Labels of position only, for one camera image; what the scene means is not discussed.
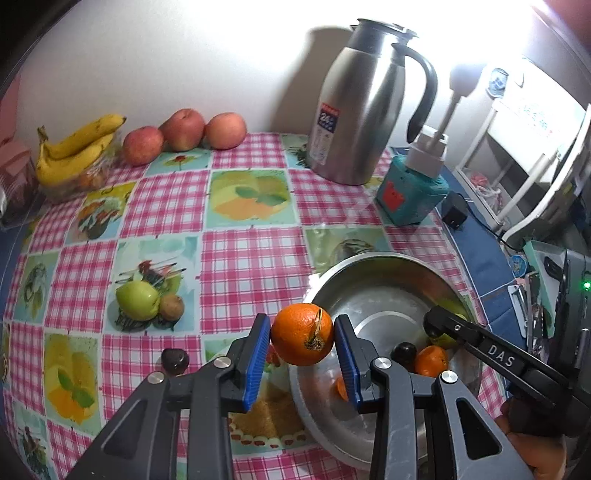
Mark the person right hand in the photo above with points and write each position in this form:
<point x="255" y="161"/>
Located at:
<point x="546" y="457"/>

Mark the medium orange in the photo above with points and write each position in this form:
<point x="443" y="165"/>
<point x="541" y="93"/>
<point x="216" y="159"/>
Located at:
<point x="431" y="361"/>

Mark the pink flower bouquet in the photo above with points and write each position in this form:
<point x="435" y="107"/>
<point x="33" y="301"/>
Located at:
<point x="18" y="182"/>

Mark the teal toy box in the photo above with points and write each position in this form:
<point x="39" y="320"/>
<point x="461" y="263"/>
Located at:
<point x="407" y="196"/>

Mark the checkered fruit tablecloth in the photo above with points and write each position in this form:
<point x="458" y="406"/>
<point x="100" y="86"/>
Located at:
<point x="234" y="234"/>

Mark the dark plum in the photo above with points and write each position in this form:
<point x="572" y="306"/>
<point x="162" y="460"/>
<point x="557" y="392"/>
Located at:
<point x="405" y="354"/>
<point x="174" y="361"/>

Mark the teal white box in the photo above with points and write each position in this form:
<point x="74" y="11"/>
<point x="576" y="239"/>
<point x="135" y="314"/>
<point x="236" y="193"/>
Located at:
<point x="536" y="253"/>

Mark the clear plastic fruit tray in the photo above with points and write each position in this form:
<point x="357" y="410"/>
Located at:
<point x="91" y="179"/>

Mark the small orange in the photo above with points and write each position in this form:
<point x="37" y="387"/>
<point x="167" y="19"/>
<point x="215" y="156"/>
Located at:
<point x="302" y="334"/>

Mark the large steel basin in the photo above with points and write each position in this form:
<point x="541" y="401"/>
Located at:
<point x="386" y="296"/>

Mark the stainless steel thermos jug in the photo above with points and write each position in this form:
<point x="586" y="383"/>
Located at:
<point x="360" y="102"/>

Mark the blue denim table cover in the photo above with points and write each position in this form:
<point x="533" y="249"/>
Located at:
<point x="470" y="258"/>

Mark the red apple right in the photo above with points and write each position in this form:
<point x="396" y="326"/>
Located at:
<point x="225" y="131"/>

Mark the smartphone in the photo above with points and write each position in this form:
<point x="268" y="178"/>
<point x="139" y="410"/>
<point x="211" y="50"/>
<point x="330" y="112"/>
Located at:
<point x="536" y="328"/>

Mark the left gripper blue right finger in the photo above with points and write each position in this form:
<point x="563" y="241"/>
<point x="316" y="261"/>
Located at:
<point x="377" y="385"/>

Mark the round sticker badge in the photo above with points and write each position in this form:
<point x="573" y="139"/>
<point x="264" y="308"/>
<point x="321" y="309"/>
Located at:
<point x="519" y="265"/>

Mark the green apple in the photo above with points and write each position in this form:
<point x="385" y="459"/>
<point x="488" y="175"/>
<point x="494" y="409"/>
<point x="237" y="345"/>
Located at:
<point x="138" y="300"/>
<point x="443" y="339"/>

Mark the black power adapter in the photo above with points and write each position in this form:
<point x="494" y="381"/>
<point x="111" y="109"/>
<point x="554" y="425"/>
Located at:
<point x="454" y="210"/>

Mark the red apple left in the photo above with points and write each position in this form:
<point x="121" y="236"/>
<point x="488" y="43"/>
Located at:
<point x="141" y="146"/>

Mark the white shelf rack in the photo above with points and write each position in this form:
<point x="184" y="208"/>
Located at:
<point x="523" y="141"/>

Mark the red apple middle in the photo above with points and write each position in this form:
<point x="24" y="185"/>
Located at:
<point x="183" y="130"/>

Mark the yellow banana bunch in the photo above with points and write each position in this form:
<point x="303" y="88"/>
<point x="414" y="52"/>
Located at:
<point x="64" y="161"/>

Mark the red apple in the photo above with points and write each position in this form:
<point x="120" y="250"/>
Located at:
<point x="183" y="130"/>
<point x="141" y="146"/>
<point x="225" y="131"/>

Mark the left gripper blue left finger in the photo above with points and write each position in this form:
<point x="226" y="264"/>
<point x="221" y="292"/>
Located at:
<point x="225" y="385"/>

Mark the large orange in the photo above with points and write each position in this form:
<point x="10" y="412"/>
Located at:
<point x="340" y="386"/>

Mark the brown kiwi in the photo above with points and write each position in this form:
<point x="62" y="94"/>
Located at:
<point x="171" y="307"/>

